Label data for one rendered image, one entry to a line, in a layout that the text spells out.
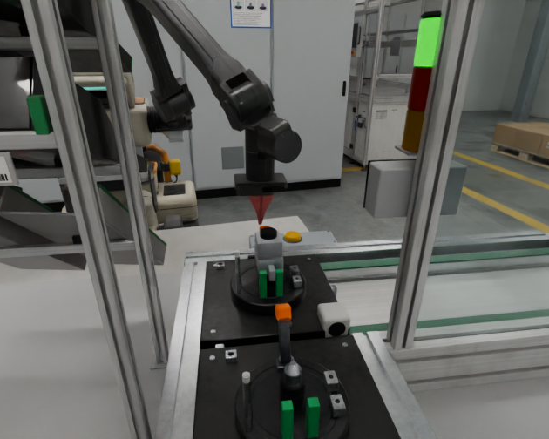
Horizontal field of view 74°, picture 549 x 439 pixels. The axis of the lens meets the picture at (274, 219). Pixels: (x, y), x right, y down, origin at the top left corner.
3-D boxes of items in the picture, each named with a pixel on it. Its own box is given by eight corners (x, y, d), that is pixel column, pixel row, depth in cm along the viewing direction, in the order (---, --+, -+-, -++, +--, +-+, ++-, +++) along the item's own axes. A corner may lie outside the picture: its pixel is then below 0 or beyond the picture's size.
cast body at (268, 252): (254, 257, 68) (254, 223, 65) (277, 255, 69) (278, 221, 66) (259, 282, 61) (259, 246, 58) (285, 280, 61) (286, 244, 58)
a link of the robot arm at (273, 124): (258, 79, 67) (220, 100, 64) (293, 82, 58) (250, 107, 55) (279, 137, 73) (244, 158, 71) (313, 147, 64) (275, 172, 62)
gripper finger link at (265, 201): (273, 229, 74) (274, 185, 70) (237, 231, 73) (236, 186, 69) (269, 216, 80) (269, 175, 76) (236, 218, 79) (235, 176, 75)
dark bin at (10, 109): (73, 172, 63) (74, 129, 63) (147, 172, 62) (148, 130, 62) (-99, 132, 35) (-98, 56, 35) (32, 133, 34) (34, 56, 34)
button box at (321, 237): (249, 255, 93) (248, 233, 90) (328, 250, 96) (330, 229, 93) (251, 270, 87) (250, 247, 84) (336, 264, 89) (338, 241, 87)
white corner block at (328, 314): (315, 321, 63) (316, 302, 61) (341, 319, 63) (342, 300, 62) (322, 341, 59) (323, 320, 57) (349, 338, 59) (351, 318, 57)
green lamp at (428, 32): (405, 64, 45) (412, 20, 43) (443, 64, 46) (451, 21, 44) (426, 66, 41) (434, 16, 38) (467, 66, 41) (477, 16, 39)
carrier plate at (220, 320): (206, 268, 78) (206, 260, 77) (315, 261, 81) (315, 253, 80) (200, 351, 56) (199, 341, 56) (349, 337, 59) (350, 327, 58)
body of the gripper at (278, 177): (287, 191, 71) (288, 153, 68) (234, 192, 70) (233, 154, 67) (282, 181, 77) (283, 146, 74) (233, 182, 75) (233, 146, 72)
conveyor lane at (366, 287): (209, 303, 82) (206, 265, 77) (545, 275, 92) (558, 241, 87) (204, 417, 56) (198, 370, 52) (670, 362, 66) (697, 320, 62)
